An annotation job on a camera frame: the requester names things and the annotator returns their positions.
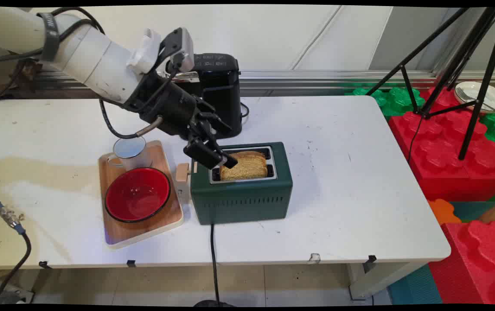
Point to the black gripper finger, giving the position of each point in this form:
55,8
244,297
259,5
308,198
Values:
208,153
219,126

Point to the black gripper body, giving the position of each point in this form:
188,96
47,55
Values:
170,103

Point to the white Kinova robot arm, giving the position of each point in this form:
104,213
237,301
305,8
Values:
87,56

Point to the black coffee machine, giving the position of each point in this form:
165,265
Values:
221,97

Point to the toasted bread slice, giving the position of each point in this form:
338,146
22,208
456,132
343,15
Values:
245,168
249,154

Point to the green two-slot toaster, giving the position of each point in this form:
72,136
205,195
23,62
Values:
243,190

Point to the clear glass mug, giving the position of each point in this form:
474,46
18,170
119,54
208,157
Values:
129,154

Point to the red bowl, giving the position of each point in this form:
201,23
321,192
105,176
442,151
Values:
137,194

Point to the wooden serving tray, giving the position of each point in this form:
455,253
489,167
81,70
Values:
143,229

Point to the green foam block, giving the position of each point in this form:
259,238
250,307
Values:
396,101

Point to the large red foam block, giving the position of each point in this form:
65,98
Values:
450,151

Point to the orange foam block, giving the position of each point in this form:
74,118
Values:
442,211

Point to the white plate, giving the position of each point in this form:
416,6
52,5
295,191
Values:
489,97

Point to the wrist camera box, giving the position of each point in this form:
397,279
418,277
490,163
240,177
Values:
174,49

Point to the black camera tripod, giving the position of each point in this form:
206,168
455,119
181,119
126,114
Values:
459,65

